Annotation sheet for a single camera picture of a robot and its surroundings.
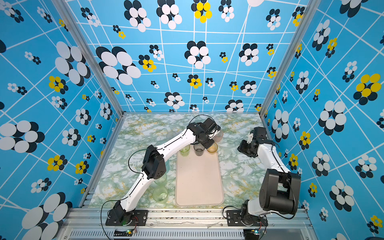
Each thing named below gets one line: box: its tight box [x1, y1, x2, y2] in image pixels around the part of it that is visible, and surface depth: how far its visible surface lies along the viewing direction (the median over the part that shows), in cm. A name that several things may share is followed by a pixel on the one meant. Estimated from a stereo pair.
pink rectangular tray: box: [175, 145, 225, 207], surface depth 89 cm
